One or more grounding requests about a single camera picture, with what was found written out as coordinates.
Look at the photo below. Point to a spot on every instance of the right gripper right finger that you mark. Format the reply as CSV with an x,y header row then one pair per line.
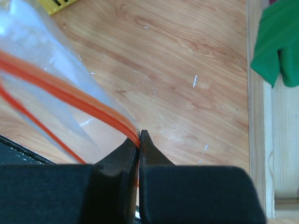
x,y
175,194

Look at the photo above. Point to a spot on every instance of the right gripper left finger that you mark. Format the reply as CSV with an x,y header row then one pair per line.
x,y
100,193

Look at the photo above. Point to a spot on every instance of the clear zip top bag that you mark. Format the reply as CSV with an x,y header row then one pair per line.
x,y
44,80

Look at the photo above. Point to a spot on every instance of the green tank top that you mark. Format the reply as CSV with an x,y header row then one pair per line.
x,y
277,45

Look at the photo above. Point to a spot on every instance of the wooden clothes rack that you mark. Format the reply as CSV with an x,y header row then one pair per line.
x,y
273,133

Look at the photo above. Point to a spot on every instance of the yellow plastic basket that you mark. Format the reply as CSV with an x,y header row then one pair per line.
x,y
53,6

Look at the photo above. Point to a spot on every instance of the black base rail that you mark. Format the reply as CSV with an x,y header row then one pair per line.
x,y
13,153

